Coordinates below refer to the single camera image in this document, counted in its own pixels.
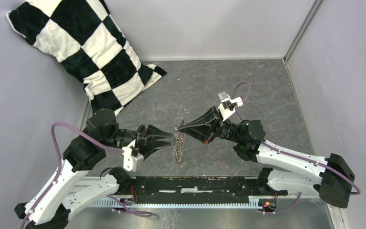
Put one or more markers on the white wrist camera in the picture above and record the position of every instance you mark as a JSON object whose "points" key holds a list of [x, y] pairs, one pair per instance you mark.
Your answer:
{"points": [[132, 158], [227, 106]]}

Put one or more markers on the aluminium rail frame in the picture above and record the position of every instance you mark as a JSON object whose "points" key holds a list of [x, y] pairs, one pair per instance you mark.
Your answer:
{"points": [[282, 182]]}

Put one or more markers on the black white checkered pillow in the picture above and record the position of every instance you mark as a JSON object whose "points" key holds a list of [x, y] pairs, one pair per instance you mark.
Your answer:
{"points": [[85, 39]]}

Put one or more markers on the white toothed cable duct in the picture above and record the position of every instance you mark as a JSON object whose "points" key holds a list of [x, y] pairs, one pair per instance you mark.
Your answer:
{"points": [[253, 203]]}

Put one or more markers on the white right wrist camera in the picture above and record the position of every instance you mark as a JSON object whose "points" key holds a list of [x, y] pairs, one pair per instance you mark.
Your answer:
{"points": [[227, 106]]}

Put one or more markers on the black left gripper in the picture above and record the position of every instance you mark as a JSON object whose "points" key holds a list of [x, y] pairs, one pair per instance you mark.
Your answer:
{"points": [[146, 146]]}

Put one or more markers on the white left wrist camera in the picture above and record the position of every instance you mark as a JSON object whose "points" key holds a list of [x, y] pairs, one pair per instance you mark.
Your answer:
{"points": [[132, 158]]}

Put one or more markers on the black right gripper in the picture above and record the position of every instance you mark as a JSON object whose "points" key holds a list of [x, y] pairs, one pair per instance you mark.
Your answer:
{"points": [[205, 133]]}

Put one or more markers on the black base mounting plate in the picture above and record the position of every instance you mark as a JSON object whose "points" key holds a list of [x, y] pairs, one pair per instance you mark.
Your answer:
{"points": [[188, 198]]}

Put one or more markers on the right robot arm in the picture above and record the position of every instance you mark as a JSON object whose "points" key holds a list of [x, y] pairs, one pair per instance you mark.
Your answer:
{"points": [[331, 178]]}

